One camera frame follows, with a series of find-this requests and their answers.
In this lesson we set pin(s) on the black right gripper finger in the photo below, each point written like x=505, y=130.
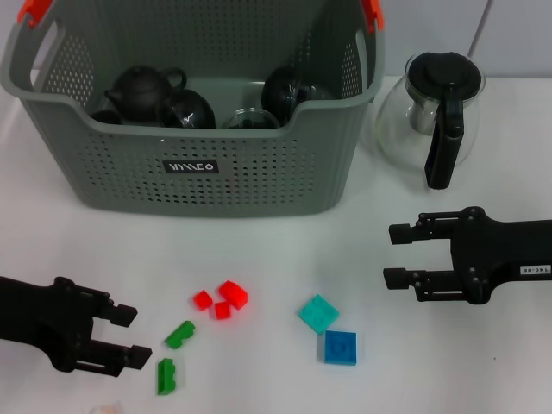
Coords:
x=401, y=233
x=397, y=278

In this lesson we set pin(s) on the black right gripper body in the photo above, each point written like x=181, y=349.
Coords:
x=496, y=254

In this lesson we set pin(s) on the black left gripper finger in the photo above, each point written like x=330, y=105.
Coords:
x=121, y=355
x=116, y=312

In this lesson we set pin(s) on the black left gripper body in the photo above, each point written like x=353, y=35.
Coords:
x=43, y=319

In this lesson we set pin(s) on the green toy brick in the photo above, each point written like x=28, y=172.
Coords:
x=179, y=335
x=166, y=377

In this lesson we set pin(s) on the glass teacup black holder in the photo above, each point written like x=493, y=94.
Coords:
x=280, y=92
x=250, y=121
x=190, y=110

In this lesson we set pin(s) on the grey perforated plastic storage bin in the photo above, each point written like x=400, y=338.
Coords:
x=259, y=172

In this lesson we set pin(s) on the teal square toy brick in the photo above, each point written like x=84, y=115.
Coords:
x=318, y=314

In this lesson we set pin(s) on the small red toy brick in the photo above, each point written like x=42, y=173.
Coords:
x=223, y=310
x=202, y=299

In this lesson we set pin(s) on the blue square toy brick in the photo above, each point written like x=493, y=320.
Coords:
x=340, y=347

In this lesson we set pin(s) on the wide red toy brick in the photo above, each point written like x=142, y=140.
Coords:
x=233, y=294

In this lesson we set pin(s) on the glass coffee pot black lid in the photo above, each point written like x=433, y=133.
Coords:
x=444, y=73

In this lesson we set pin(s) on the black clay teapot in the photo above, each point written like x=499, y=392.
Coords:
x=138, y=95

